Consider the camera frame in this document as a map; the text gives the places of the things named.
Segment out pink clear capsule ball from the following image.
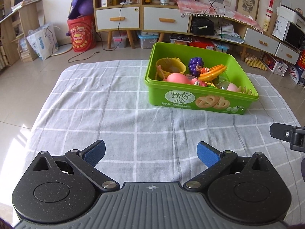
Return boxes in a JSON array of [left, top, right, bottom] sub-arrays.
[[216, 81, 238, 92]]

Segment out toy corn cob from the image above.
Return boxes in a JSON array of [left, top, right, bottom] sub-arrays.
[[206, 82, 217, 88]]

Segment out orange toy plate stack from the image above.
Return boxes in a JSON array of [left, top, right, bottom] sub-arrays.
[[198, 65, 227, 82]]

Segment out pink toy pig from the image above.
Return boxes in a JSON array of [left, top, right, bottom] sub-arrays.
[[157, 65, 207, 87]]

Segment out purple toy grapes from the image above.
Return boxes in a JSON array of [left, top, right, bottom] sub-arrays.
[[188, 57, 204, 77]]

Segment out yellow toy pot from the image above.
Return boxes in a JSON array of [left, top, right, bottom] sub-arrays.
[[156, 57, 186, 79]]

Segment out grey checked cloth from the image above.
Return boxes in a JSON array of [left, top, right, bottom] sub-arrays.
[[24, 60, 304, 224]]

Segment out egg carton tray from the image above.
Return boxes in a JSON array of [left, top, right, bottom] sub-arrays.
[[245, 53, 267, 71]]

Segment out green plastic cookie bin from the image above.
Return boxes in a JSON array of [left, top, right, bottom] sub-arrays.
[[145, 42, 258, 114]]

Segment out black microwave oven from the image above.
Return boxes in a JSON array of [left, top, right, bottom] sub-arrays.
[[272, 15, 304, 50]]

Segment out red flat box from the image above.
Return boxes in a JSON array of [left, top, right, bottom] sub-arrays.
[[189, 38, 214, 50]]

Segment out white printer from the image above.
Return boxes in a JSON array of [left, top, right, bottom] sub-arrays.
[[277, 5, 304, 27]]

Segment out white shopping bag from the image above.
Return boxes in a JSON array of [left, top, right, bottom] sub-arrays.
[[26, 23, 58, 60]]

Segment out red printed bucket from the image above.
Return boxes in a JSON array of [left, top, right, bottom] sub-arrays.
[[67, 15, 96, 53]]

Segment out black bag on shelf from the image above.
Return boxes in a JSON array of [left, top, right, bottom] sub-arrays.
[[191, 17, 214, 36]]

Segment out framed cartoon girl picture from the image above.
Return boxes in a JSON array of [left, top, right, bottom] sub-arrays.
[[235, 0, 260, 21]]

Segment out clear storage box blue lid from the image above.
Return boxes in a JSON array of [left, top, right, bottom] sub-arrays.
[[137, 31, 159, 49]]

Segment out purple plush toy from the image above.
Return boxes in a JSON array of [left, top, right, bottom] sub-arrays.
[[68, 0, 94, 20]]

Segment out pink table runner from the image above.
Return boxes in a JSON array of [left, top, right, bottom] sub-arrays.
[[175, 0, 263, 33]]

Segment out wooden bookshelf desk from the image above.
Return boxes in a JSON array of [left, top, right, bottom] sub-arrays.
[[1, 0, 42, 70]]

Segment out wooden cabinet with drawers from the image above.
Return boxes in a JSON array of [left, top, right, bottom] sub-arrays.
[[93, 0, 300, 64]]

